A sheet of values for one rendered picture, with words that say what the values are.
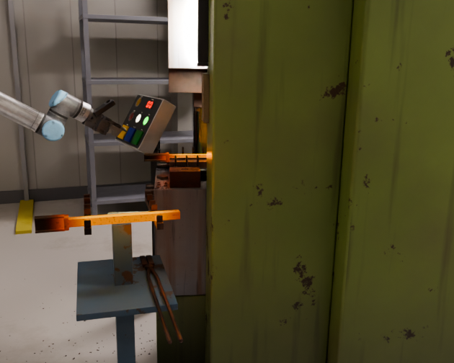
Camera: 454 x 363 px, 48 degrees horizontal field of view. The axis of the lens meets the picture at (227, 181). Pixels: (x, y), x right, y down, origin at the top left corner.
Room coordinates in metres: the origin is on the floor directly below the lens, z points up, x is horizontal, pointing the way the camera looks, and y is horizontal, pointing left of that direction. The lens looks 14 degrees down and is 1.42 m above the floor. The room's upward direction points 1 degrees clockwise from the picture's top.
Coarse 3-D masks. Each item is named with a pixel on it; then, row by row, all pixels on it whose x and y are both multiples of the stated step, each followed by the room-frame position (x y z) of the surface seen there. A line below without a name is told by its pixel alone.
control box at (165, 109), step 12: (144, 96) 2.71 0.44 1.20; (132, 108) 2.75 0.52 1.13; (144, 108) 2.63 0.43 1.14; (156, 108) 2.52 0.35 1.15; (168, 108) 2.52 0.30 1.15; (132, 120) 2.67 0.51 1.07; (156, 120) 2.49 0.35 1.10; (168, 120) 2.52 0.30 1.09; (144, 132) 2.48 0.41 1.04; (156, 132) 2.49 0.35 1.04; (132, 144) 2.52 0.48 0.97; (144, 144) 2.45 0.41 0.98; (156, 144) 2.49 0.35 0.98
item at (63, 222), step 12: (36, 216) 1.39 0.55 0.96; (48, 216) 1.39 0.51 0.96; (60, 216) 1.40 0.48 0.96; (84, 216) 1.43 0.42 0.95; (96, 216) 1.43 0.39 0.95; (108, 216) 1.44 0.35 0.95; (120, 216) 1.44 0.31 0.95; (132, 216) 1.45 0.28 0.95; (144, 216) 1.46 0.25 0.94; (168, 216) 1.48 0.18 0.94; (36, 228) 1.38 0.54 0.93; (48, 228) 1.39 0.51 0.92; (60, 228) 1.40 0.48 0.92
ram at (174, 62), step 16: (176, 0) 1.97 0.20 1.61; (192, 0) 1.98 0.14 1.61; (176, 16) 1.97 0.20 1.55; (192, 16) 1.98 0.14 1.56; (176, 32) 1.97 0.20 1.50; (192, 32) 1.98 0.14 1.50; (176, 48) 1.97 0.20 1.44; (192, 48) 1.98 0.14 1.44; (176, 64) 1.97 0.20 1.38; (192, 64) 1.98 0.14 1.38
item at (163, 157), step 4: (168, 152) 2.11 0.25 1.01; (144, 156) 2.07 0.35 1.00; (148, 156) 2.08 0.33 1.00; (152, 156) 2.08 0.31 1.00; (156, 156) 2.08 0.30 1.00; (160, 156) 2.08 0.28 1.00; (164, 156) 2.08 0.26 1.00; (168, 156) 2.07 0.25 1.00; (172, 156) 2.08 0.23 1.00; (180, 156) 2.08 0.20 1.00; (184, 156) 2.08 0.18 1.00; (188, 156) 2.09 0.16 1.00; (192, 156) 2.09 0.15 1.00; (196, 156) 2.09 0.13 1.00; (200, 156) 2.09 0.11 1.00; (204, 156) 2.09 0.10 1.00; (144, 160) 2.06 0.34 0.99; (148, 160) 2.07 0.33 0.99; (152, 160) 2.07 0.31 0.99; (156, 160) 2.07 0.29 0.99; (160, 160) 2.07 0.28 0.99; (164, 160) 2.07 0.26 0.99; (168, 160) 2.07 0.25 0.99
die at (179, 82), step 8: (176, 72) 2.02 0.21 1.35; (184, 72) 2.02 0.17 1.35; (192, 72) 2.03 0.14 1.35; (200, 72) 2.03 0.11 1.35; (176, 80) 2.02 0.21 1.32; (184, 80) 2.02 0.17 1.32; (192, 80) 2.03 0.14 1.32; (200, 80) 2.03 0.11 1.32; (176, 88) 2.02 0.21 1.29; (184, 88) 2.02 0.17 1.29; (192, 88) 2.03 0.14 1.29; (200, 88) 2.03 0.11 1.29
